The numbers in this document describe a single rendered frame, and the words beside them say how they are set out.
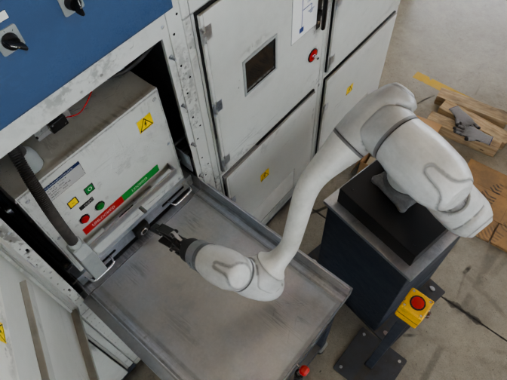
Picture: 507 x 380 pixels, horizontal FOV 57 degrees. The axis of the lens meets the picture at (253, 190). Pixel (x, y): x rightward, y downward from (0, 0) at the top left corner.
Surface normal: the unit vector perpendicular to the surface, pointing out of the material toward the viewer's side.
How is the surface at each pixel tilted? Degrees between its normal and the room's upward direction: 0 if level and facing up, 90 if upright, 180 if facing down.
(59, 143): 0
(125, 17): 90
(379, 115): 32
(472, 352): 0
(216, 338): 0
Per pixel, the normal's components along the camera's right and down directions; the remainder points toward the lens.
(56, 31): 0.76, 0.53
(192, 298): -0.04, -0.53
